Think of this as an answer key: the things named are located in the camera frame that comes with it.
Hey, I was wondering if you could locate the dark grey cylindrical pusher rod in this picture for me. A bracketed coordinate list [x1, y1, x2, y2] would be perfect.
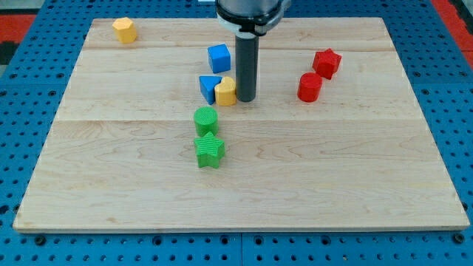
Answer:
[235, 36, 259, 102]

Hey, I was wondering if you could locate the yellow heart block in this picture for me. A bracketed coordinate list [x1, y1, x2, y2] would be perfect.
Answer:
[214, 76, 237, 106]

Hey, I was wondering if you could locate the yellow hexagon block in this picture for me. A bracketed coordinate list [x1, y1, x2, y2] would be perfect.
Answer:
[112, 17, 137, 44]

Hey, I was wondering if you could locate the blue cube block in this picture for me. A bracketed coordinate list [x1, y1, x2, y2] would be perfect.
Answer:
[207, 44, 231, 73]

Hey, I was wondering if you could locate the blue triangle block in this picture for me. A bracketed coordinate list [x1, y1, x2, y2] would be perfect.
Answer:
[199, 75, 222, 105]

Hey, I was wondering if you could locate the red cylinder block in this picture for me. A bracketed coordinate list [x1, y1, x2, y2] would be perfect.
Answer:
[297, 72, 323, 103]

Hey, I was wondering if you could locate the red star block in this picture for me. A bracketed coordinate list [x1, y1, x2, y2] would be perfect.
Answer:
[312, 48, 342, 80]

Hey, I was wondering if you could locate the green cylinder block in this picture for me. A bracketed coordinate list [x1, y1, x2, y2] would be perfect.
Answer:
[194, 106, 219, 137]

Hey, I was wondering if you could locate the green star block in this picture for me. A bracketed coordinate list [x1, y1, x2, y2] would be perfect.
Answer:
[194, 132, 225, 168]

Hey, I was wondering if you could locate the light wooden board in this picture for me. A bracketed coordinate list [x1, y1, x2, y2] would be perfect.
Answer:
[13, 17, 469, 233]

